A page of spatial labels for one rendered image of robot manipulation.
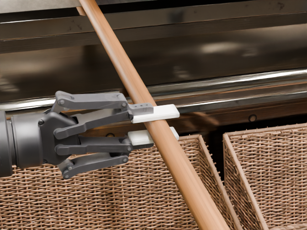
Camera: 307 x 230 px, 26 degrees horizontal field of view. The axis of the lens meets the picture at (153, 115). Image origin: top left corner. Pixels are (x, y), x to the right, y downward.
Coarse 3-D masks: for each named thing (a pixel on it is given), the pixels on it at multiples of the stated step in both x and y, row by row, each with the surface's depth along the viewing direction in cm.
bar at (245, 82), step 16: (192, 80) 114; (208, 80) 115; (224, 80) 115; (240, 80) 116; (256, 80) 116; (272, 80) 117; (288, 80) 118; (304, 80) 119; (48, 96) 109; (128, 96) 111; (160, 96) 113; (176, 96) 114; (192, 96) 115; (16, 112) 107; (32, 112) 108; (64, 112) 110
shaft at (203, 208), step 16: (80, 0) 145; (96, 16) 132; (96, 32) 129; (112, 32) 125; (112, 48) 118; (128, 64) 112; (128, 80) 107; (144, 96) 101; (160, 128) 93; (160, 144) 90; (176, 144) 89; (176, 160) 86; (176, 176) 84; (192, 176) 82; (192, 192) 79; (192, 208) 78; (208, 208) 76; (208, 224) 74; (224, 224) 74
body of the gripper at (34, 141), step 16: (48, 112) 92; (16, 128) 89; (32, 128) 89; (48, 128) 91; (16, 144) 88; (32, 144) 89; (48, 144) 92; (64, 144) 93; (16, 160) 89; (32, 160) 90; (48, 160) 93
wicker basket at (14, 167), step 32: (128, 160) 159; (160, 160) 161; (192, 160) 163; (0, 192) 153; (32, 192) 155; (64, 192) 157; (128, 192) 161; (160, 192) 163; (224, 192) 149; (0, 224) 155; (32, 224) 156; (64, 224) 159; (96, 224) 161; (128, 224) 163; (160, 224) 165; (192, 224) 167
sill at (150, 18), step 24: (168, 0) 151; (192, 0) 151; (216, 0) 151; (240, 0) 151; (264, 0) 152; (288, 0) 153; (0, 24) 138; (24, 24) 140; (48, 24) 141; (72, 24) 142; (120, 24) 145; (144, 24) 147; (168, 24) 148
